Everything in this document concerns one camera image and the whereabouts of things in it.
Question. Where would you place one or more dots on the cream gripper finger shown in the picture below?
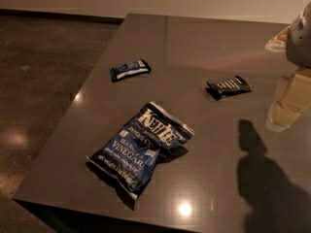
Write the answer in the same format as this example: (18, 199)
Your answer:
(278, 42)
(292, 98)

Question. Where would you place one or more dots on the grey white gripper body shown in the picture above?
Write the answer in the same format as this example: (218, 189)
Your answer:
(299, 44)

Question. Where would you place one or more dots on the blue Kettle chip bag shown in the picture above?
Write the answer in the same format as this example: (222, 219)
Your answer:
(131, 155)

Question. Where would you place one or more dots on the black striped snack bar wrapper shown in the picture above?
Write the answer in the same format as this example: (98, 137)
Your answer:
(228, 88)

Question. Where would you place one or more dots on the small blue snack bar wrapper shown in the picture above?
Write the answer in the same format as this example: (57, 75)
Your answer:
(131, 69)

